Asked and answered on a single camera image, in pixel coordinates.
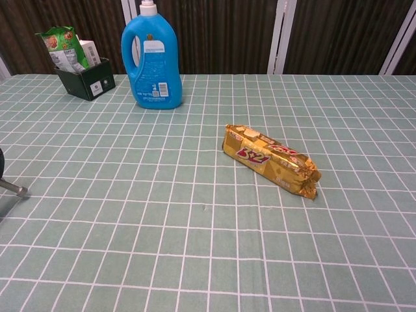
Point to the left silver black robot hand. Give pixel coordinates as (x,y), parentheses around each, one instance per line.
(2,162)

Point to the silver bolt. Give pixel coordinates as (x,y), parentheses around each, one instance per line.
(14,188)

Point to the dark green open box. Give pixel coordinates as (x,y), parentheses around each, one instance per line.
(94,84)

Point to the green snack bag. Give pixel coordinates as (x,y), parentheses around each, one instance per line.
(61,42)

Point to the white carton box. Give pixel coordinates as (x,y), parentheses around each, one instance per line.
(89,52)

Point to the dark ribbed partition panel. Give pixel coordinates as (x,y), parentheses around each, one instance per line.
(221,35)
(26,19)
(410,63)
(338,35)

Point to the blue pump detergent bottle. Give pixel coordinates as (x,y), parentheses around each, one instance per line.
(152,65)

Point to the green checked tablecloth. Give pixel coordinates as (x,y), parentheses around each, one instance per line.
(162,243)

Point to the gold biscuit packet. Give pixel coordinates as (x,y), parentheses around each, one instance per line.
(266,159)

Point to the white partition frame post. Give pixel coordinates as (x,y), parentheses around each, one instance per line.
(276,39)
(396,42)
(2,68)
(125,13)

